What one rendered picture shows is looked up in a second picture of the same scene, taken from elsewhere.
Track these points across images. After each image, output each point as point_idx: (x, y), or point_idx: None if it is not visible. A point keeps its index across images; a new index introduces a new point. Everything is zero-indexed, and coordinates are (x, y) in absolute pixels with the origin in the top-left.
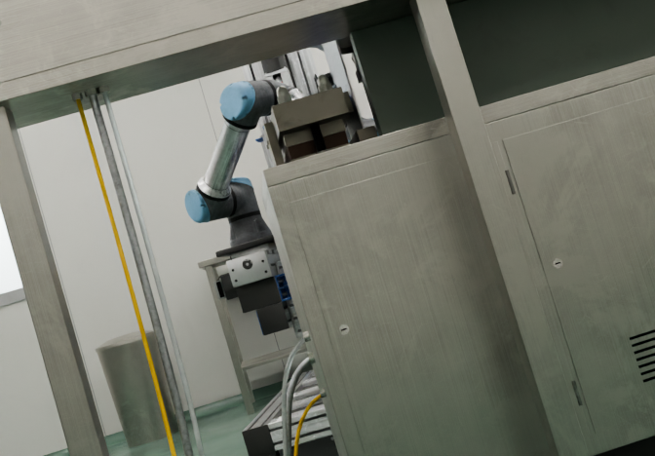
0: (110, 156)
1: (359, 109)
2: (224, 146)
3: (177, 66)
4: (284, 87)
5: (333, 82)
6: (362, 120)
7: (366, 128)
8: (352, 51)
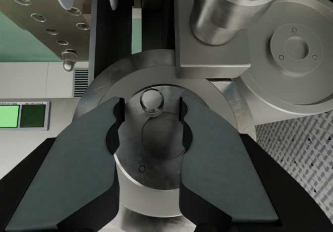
0: None
1: (132, 20)
2: None
3: None
4: (72, 70)
5: None
6: (132, 10)
7: (134, 7)
8: (172, 54)
